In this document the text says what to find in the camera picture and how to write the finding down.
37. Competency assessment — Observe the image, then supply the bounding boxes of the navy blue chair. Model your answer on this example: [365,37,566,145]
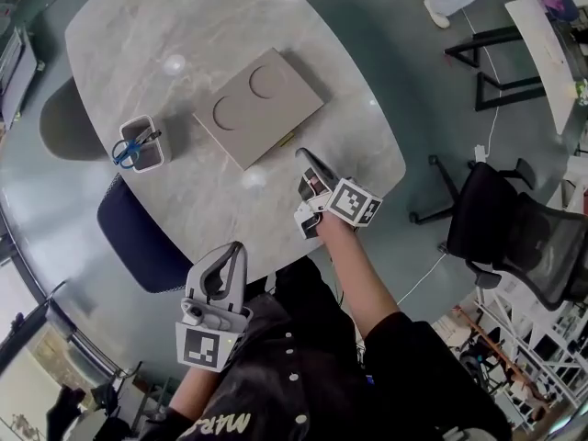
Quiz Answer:
[96,172,194,294]

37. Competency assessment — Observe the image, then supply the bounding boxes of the navy blue bag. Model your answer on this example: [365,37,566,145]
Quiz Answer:
[546,0,582,22]

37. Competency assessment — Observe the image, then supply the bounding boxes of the person's black jacket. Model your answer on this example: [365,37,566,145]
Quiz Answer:
[137,257,514,441]

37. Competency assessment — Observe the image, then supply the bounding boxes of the person's left forearm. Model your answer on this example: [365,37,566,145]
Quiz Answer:
[167,360,231,417]

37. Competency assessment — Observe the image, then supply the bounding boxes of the beige drawer box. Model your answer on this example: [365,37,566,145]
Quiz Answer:
[191,47,333,173]

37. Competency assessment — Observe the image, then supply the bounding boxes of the person's right forearm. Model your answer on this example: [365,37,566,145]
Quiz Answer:
[316,213,401,342]

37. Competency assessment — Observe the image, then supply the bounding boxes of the grey chair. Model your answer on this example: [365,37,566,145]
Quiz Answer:
[39,75,111,163]

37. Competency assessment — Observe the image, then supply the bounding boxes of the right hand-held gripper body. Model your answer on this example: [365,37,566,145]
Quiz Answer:
[293,175,383,241]

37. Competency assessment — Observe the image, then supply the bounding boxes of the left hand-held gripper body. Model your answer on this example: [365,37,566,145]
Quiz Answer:
[175,297,254,374]

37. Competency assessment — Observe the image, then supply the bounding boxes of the grey metal cabinet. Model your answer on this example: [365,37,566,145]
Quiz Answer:
[0,28,40,130]

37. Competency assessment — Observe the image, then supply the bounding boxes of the brown wooden pole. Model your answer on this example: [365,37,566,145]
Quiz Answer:
[452,308,525,376]

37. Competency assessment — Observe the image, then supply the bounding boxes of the white pen holder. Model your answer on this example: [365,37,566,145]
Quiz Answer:
[118,114,175,175]

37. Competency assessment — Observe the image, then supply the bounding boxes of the white floor cable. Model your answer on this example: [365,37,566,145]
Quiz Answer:
[460,7,501,152]
[396,253,447,306]

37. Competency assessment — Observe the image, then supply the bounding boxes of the taupe box tray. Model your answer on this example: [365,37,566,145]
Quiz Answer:
[241,98,333,173]

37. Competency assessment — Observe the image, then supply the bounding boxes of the black mesh office chair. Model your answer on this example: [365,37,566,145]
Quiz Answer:
[408,153,588,312]

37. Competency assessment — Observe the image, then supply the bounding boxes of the blue handled scissors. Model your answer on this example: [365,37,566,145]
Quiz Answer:
[111,129,163,170]

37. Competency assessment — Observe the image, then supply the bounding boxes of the white shelving rack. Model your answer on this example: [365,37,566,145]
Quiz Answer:
[431,264,588,431]

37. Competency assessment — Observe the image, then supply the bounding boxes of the white desk with black legs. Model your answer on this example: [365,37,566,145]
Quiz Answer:
[444,0,588,136]

